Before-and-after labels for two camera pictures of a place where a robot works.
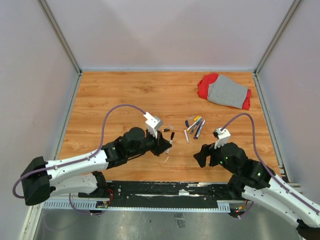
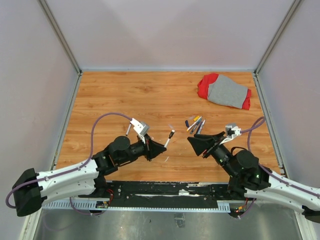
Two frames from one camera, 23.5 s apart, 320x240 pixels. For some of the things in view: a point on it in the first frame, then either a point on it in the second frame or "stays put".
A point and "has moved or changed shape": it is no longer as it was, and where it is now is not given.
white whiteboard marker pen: [186, 136] -> [170, 137]
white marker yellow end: [194, 123] stays put
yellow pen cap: [196, 118] stays put
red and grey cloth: [220, 89] stays put
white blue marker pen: [201, 127] stays put
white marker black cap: [171, 137] has moved or changed shape
